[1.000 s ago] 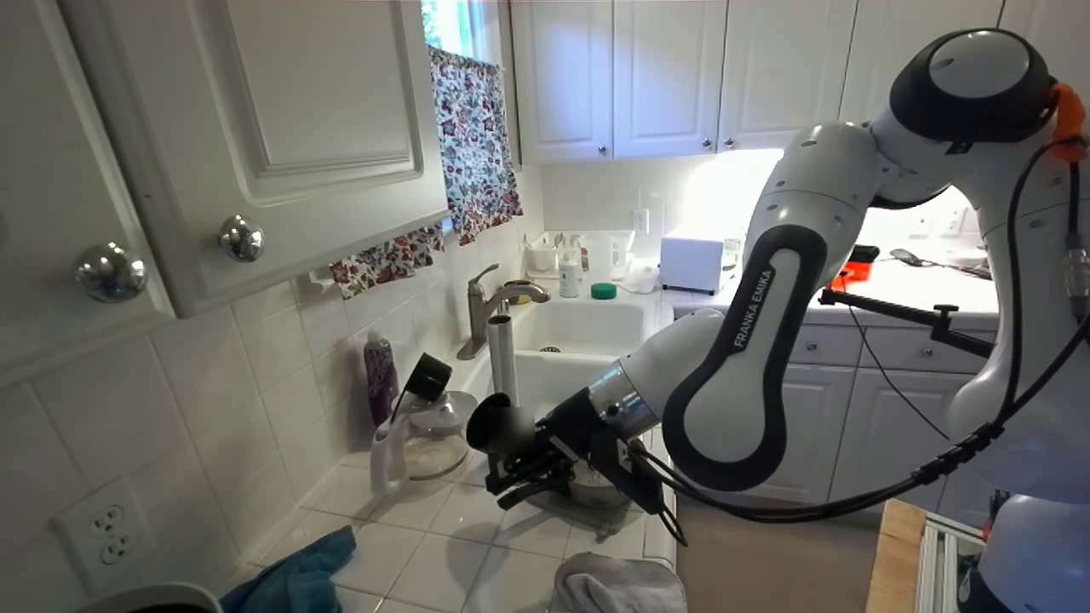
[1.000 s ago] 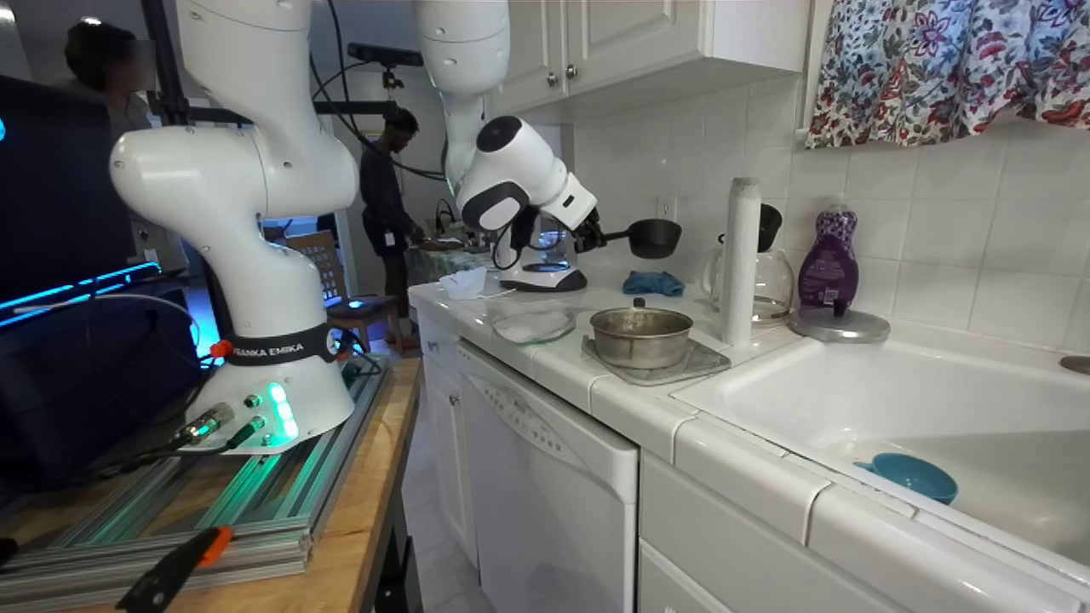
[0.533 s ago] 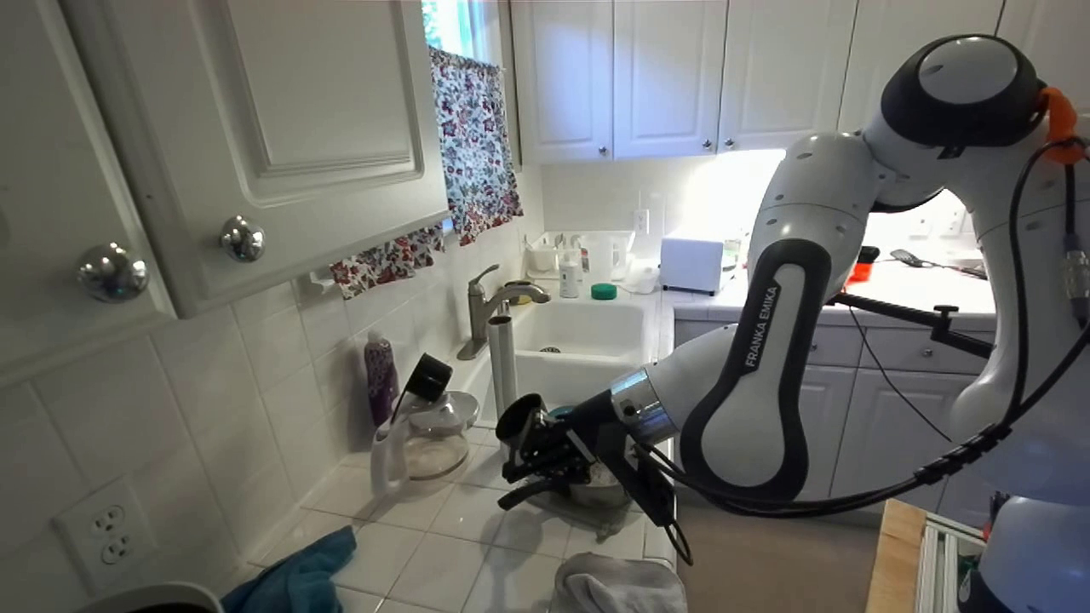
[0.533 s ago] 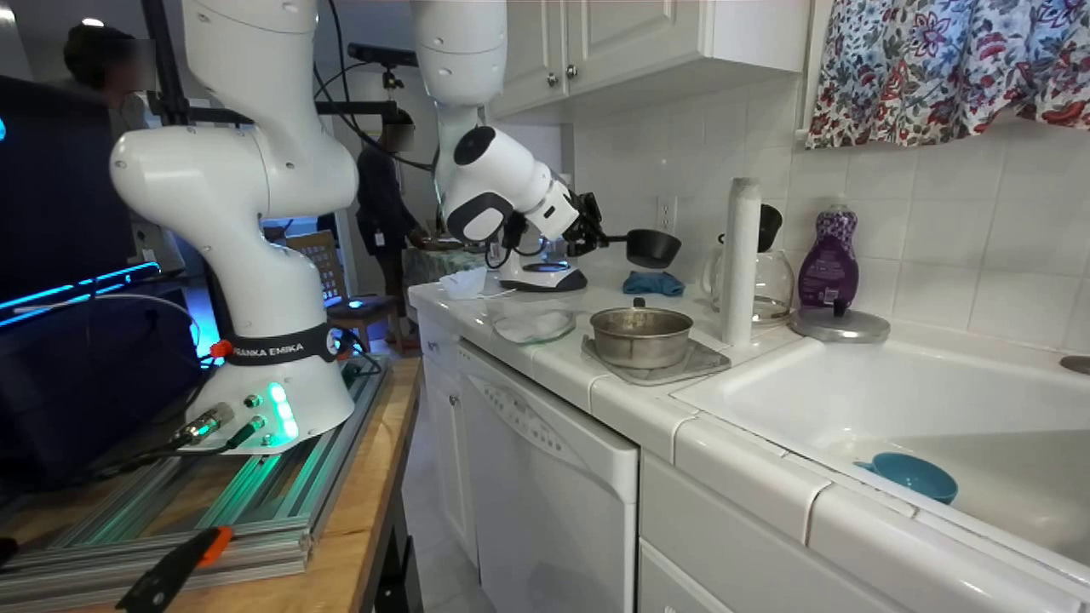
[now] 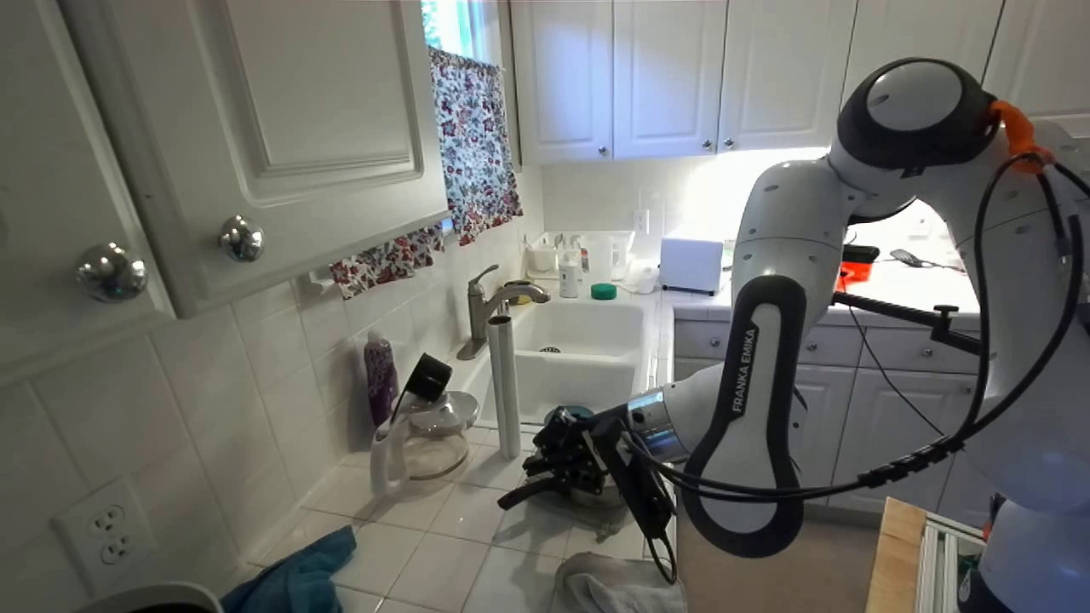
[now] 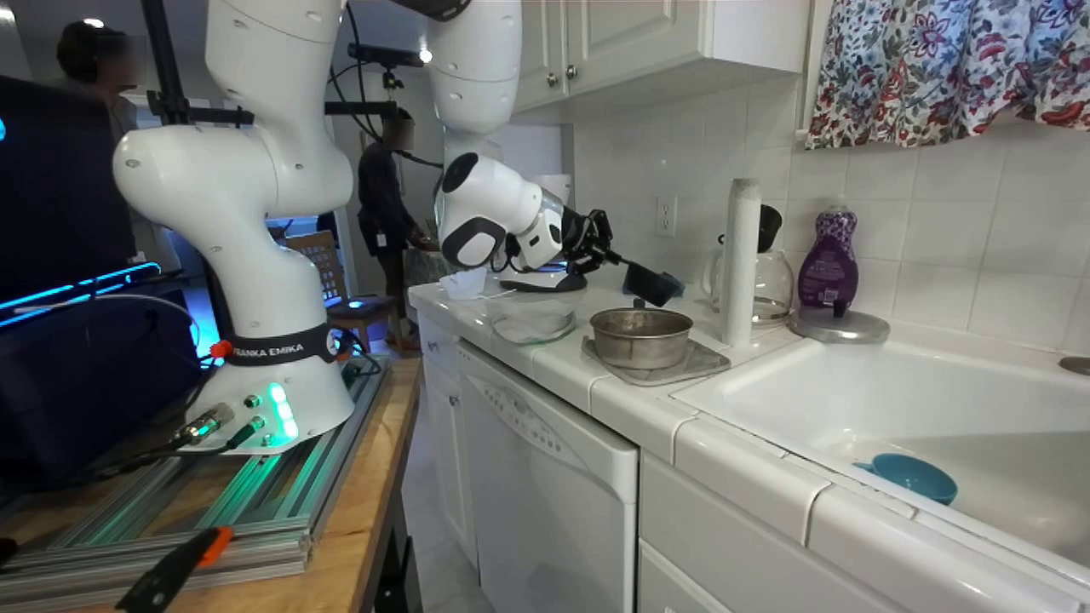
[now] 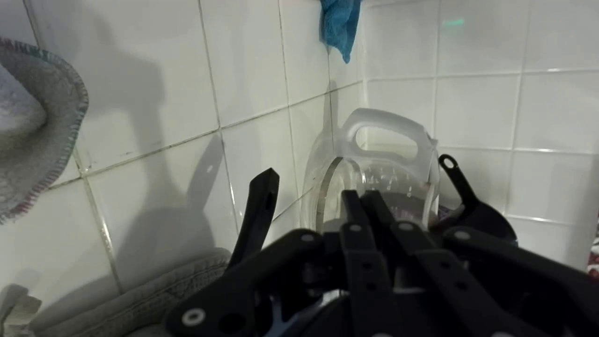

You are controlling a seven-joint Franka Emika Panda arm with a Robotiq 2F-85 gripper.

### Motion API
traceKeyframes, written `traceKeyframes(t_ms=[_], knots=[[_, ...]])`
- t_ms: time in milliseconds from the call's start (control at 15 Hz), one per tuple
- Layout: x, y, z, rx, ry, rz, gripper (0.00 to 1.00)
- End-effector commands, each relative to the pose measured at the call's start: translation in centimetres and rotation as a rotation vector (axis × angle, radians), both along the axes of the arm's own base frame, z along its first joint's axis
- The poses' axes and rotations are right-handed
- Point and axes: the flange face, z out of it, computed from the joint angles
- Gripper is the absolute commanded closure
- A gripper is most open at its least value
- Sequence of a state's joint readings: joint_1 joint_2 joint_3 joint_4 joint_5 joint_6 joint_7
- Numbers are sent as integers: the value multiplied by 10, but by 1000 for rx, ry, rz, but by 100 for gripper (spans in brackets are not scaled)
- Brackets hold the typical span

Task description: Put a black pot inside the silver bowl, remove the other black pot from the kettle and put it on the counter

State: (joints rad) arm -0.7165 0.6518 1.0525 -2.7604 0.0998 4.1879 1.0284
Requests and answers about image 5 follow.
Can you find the white upper cabinet row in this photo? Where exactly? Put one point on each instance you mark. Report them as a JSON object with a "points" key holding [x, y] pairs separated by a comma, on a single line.
{"points": [[669, 68]]}

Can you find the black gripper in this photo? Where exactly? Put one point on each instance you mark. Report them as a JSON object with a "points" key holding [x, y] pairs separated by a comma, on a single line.
{"points": [[602, 449]]}

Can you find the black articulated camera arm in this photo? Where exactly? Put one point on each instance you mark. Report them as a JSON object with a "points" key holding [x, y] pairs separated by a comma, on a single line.
{"points": [[906, 315]]}

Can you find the white wall outlet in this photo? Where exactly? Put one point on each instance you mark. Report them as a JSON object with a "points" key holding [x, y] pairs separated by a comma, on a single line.
{"points": [[104, 534]]}

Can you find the purple soap bottle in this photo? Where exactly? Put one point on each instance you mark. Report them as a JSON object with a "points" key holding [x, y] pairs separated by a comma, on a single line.
{"points": [[379, 379]]}

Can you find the white kitchen sink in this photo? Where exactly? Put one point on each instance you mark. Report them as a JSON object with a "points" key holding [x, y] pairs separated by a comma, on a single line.
{"points": [[579, 364]]}

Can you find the aluminium mounting frame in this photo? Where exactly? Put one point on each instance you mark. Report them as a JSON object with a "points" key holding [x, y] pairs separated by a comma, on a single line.
{"points": [[948, 567]]}

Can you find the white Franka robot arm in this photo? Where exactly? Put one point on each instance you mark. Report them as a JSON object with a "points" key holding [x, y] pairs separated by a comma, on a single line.
{"points": [[783, 225]]}

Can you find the white cabinet row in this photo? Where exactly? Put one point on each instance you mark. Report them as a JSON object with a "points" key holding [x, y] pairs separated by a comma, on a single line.
{"points": [[829, 410], [669, 68]]}

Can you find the kitchen window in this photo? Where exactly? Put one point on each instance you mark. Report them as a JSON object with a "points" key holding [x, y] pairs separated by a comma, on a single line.
{"points": [[460, 30]]}

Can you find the round silver lid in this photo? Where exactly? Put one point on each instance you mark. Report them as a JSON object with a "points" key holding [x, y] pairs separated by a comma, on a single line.
{"points": [[464, 410]]}

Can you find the silver sink faucet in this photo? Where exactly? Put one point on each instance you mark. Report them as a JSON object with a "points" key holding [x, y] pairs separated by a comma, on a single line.
{"points": [[480, 310]]}

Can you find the round silver cabinet knob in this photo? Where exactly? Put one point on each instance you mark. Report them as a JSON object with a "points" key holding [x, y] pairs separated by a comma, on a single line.
{"points": [[244, 236], [111, 272]]}

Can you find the white soap bottle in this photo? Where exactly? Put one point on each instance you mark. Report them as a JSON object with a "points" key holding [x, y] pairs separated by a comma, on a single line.
{"points": [[571, 276]]}

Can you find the white folded towel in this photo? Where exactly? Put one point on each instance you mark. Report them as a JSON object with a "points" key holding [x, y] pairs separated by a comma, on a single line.
{"points": [[614, 589]]}

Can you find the camera with orange mount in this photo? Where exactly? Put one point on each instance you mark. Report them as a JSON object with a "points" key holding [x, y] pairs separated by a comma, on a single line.
{"points": [[852, 274]]}

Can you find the wooden work table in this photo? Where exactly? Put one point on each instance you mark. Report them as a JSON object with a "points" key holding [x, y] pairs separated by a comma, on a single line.
{"points": [[897, 567]]}

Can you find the white lower cabinet row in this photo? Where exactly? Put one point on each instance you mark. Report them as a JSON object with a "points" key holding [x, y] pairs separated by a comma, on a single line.
{"points": [[829, 410]]}

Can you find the blue terry cloth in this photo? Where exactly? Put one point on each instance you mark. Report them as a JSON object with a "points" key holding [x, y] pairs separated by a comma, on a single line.
{"points": [[293, 580]]}

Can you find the floral window curtain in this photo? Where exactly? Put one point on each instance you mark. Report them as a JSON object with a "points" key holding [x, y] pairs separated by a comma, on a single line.
{"points": [[477, 148]]}

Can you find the white upper wall cabinet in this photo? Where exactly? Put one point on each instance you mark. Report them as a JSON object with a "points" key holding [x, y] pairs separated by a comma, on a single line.
{"points": [[293, 104]]}

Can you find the green sponge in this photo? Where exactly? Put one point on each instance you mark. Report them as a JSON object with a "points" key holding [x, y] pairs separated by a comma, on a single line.
{"points": [[603, 290]]}

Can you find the white box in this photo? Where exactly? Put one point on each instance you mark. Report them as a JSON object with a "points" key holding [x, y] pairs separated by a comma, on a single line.
{"points": [[689, 266]]}

